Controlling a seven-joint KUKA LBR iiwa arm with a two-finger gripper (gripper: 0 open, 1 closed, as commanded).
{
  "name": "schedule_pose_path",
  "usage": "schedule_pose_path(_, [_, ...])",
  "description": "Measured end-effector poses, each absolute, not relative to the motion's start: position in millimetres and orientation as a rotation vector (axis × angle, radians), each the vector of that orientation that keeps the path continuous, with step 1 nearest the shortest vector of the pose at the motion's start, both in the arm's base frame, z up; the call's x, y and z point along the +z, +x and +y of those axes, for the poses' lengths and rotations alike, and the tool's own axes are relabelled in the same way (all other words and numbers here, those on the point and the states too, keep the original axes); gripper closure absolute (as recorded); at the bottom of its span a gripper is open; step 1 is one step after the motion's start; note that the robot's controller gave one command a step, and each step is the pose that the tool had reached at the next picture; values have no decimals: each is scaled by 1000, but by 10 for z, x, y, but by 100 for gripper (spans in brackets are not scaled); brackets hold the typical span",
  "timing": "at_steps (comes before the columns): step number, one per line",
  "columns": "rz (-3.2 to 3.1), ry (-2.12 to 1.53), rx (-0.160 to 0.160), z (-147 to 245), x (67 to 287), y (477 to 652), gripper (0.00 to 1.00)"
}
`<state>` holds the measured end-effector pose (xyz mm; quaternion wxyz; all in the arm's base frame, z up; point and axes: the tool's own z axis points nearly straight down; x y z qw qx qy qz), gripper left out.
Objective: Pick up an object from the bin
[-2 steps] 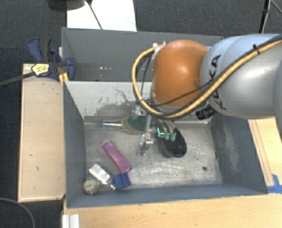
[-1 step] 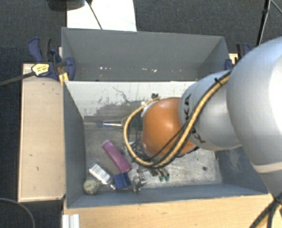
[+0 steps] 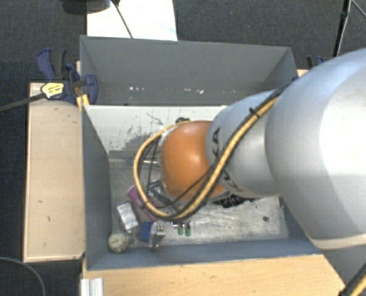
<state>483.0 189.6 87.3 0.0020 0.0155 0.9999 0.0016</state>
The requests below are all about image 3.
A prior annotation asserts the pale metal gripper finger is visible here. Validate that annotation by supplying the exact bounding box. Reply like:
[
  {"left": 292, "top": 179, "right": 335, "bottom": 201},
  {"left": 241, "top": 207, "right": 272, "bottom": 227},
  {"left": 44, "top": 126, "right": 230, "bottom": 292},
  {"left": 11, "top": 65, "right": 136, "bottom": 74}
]
[{"left": 148, "top": 222, "right": 167, "bottom": 250}]

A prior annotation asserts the blue small block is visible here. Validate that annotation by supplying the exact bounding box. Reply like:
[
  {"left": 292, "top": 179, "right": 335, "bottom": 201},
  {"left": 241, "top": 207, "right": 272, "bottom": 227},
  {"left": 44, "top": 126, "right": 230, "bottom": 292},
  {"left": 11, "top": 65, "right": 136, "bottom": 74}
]
[{"left": 140, "top": 221, "right": 153, "bottom": 243}]

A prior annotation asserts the magenta plastic cylinder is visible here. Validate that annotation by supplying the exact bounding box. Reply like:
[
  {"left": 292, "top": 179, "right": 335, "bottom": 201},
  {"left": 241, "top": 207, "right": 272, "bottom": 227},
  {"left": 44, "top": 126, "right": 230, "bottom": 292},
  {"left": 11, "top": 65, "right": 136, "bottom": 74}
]
[{"left": 126, "top": 186, "right": 157, "bottom": 223}]

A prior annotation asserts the silver foil packet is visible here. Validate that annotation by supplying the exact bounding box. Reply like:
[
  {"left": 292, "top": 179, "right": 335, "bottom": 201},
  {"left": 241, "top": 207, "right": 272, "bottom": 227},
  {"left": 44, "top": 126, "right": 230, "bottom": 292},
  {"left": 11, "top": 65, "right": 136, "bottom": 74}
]
[{"left": 116, "top": 203, "right": 140, "bottom": 231}]

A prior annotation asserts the pale yellow speckled ball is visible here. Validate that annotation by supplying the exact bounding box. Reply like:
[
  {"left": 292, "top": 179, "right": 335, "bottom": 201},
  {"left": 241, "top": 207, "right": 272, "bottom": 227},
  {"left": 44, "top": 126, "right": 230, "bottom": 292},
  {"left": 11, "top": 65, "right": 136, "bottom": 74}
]
[{"left": 108, "top": 231, "right": 134, "bottom": 253}]

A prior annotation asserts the pale wood flat board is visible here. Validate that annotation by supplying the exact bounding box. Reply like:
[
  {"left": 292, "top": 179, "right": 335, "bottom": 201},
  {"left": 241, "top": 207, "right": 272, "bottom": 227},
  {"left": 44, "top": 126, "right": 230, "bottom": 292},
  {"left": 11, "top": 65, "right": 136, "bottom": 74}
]
[{"left": 22, "top": 81, "right": 87, "bottom": 263}]

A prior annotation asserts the grey metal bin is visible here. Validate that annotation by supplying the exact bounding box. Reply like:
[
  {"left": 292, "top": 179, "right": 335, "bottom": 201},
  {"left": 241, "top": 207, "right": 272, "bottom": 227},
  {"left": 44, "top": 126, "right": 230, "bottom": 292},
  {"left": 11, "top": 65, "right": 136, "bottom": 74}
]
[{"left": 79, "top": 35, "right": 325, "bottom": 271}]

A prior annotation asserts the black cylinder on white bracket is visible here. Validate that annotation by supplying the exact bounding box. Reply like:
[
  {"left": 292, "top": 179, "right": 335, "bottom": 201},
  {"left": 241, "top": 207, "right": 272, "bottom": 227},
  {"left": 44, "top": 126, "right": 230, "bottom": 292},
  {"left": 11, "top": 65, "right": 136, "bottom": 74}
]
[{"left": 220, "top": 194, "right": 255, "bottom": 210}]

